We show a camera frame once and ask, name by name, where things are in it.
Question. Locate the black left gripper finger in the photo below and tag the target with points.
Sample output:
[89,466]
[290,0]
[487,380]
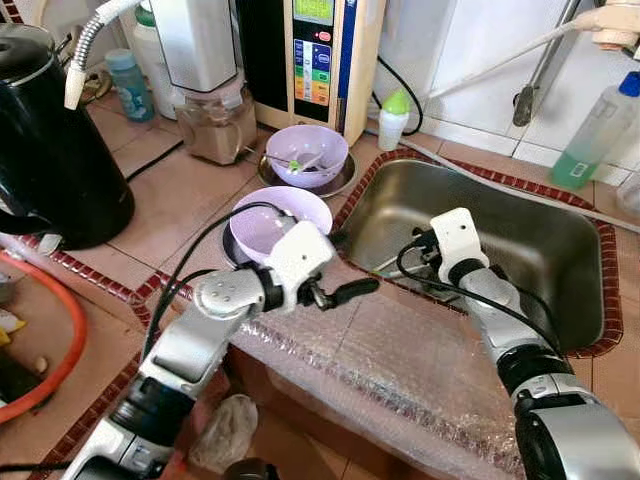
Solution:
[339,241]
[350,291]

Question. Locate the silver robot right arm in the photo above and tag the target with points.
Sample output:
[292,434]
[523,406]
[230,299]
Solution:
[570,440]

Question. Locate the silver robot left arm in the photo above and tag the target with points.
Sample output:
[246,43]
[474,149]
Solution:
[190,350]

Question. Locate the round metal plate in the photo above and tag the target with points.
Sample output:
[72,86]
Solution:
[345,185]

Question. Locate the lilac plastic bowl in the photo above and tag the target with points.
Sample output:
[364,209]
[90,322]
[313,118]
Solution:
[260,215]
[335,160]

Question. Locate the green white plastic utensil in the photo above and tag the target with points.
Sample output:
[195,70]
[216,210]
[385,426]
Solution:
[305,163]

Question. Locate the clear bubble wrap sheet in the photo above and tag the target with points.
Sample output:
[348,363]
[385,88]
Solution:
[400,360]

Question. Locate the stainless steel sink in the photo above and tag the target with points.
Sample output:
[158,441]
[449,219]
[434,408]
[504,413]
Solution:
[540,250]

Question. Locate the small white bottle green cap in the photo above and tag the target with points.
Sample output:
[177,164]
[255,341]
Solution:
[393,128]

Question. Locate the clear canister brown contents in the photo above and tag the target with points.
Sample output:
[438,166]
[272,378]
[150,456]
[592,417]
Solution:
[215,130]

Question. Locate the crumpled clear plastic bag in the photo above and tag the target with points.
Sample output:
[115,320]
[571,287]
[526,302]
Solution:
[225,435]

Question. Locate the metal faucet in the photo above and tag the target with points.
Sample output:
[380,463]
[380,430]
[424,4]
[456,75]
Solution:
[522,105]

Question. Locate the black beige water ionizer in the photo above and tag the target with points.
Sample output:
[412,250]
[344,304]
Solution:
[315,70]

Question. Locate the clear bottle green liquid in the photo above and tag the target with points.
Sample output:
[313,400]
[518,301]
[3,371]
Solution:
[590,145]

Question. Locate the white pipe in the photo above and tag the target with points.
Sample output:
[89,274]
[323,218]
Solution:
[500,63]

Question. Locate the clear plastic container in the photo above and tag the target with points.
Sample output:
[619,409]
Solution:
[630,195]

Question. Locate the small teal bottle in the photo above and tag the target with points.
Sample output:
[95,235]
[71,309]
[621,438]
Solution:
[130,90]

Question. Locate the white jar green lid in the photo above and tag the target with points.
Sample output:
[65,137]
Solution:
[148,40]

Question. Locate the beige tap filter head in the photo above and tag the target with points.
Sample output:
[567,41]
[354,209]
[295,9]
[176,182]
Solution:
[610,25]

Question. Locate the black electric kettle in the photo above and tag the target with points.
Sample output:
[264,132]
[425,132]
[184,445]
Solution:
[55,160]

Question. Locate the yellow packet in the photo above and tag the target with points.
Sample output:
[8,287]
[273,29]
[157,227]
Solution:
[10,322]

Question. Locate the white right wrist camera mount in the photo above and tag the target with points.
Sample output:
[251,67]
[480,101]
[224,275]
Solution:
[460,240]

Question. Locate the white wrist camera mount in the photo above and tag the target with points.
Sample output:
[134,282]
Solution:
[300,255]
[460,240]

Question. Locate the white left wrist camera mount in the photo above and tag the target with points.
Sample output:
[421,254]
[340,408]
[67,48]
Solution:
[300,255]

